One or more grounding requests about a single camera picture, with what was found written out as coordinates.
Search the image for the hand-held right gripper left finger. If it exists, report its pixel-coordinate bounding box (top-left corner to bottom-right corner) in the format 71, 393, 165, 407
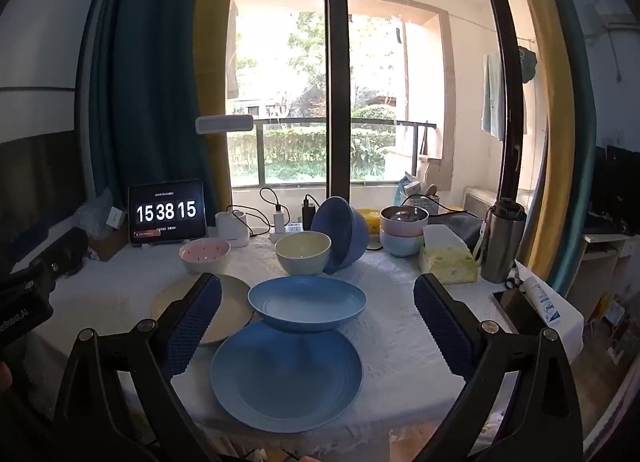
52, 272, 223, 462

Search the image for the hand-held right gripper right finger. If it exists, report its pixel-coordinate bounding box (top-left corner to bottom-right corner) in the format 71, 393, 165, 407
413, 272, 583, 462

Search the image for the large beige ceramic bowl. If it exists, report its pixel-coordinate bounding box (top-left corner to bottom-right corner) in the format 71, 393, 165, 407
151, 273, 255, 346

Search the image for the pink dotted bowl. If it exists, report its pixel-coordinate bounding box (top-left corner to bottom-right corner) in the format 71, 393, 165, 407
178, 237, 232, 276

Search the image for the large blue plate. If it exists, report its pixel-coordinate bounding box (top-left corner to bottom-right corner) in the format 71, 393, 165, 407
210, 321, 364, 433

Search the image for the small blue plate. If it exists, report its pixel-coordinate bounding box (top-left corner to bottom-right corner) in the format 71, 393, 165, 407
247, 276, 368, 333

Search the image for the white textured tablecloth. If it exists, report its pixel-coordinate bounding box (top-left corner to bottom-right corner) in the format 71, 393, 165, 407
47, 229, 586, 462

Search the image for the black round object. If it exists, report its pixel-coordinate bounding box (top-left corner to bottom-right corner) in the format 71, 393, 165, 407
52, 228, 90, 277

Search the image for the black smartphone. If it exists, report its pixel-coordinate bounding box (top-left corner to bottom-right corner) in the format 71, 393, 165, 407
491, 288, 535, 336

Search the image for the light blue bowl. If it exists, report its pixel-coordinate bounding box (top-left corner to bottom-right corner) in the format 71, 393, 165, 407
379, 228, 426, 258

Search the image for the white cylindrical holder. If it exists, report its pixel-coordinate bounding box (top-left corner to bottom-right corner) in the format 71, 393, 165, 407
195, 115, 254, 249

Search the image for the cardboard box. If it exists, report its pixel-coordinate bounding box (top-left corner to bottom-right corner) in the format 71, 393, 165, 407
89, 225, 130, 262

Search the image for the dark bag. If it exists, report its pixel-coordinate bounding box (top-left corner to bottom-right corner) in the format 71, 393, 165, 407
432, 211, 496, 250

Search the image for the steel thermos bottle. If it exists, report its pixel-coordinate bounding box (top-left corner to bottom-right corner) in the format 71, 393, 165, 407
481, 197, 528, 284

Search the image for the pale pink bowl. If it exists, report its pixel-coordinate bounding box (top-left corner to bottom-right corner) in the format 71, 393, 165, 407
380, 205, 430, 238

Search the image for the white tube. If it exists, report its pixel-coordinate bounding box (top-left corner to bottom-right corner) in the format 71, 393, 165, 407
519, 276, 564, 326

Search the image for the clear plastic bag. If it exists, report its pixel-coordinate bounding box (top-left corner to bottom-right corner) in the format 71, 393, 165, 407
74, 188, 117, 239

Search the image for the tablet with clock display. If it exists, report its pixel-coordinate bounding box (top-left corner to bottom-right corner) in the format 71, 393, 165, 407
128, 179, 208, 245

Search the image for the cream bowl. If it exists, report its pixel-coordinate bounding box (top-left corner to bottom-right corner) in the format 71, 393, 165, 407
274, 231, 333, 277

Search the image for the white plastic basket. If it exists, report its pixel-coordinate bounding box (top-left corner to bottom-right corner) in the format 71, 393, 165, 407
400, 192, 442, 217

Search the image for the yellow bag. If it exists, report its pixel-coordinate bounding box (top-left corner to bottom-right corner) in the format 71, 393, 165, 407
357, 208, 385, 234

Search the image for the dark blue bowl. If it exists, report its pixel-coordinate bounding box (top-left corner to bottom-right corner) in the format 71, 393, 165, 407
310, 195, 371, 274

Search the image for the white power strip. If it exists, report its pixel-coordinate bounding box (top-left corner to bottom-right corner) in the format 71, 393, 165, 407
269, 222, 307, 243

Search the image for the blue white packet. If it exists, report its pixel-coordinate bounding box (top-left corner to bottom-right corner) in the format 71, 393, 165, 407
397, 173, 425, 204

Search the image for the white side desk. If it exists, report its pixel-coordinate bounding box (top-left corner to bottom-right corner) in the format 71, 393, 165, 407
582, 232, 640, 293

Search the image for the balcony railing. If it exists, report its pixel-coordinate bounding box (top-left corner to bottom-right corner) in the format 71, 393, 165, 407
227, 117, 438, 188

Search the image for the black monitor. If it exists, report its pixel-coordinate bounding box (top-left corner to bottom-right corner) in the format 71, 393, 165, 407
594, 145, 640, 237

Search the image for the teal curtain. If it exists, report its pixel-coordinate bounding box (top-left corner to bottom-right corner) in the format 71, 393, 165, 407
87, 0, 211, 223
532, 0, 598, 298

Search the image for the light blue hanging towel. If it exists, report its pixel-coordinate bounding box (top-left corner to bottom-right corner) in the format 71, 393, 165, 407
481, 53, 507, 141

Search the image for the yellow curtain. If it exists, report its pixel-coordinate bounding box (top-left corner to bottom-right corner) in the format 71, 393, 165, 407
500, 0, 576, 283
192, 0, 241, 223

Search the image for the dark hanging cloth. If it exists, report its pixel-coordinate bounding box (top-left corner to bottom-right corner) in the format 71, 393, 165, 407
517, 45, 539, 84

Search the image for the black charging cable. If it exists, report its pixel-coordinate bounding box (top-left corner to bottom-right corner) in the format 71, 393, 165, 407
259, 186, 283, 215

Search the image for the dark sliding door frame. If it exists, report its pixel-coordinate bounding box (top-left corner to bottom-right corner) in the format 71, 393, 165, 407
220, 0, 531, 208

